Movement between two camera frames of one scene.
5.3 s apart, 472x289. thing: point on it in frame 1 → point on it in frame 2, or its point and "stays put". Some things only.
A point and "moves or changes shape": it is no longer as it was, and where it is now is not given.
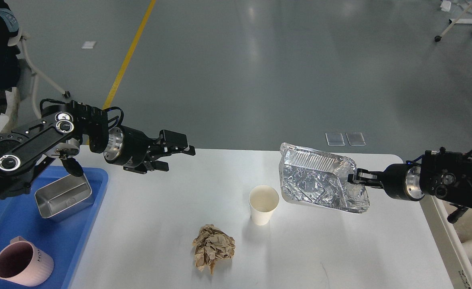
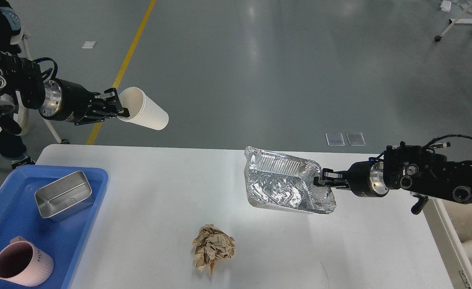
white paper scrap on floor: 88,44 stays put
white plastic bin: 449,237 stays put
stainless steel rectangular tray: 65,196 stays put
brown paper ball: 212,244 stays put
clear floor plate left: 335,139 stays put
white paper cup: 263,200 → 141,109
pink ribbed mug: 21,262 stays put
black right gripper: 401,181 → 365,179
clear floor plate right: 355,139 stays put
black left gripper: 133,150 → 64,100
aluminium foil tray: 322,178 moves or changes shape
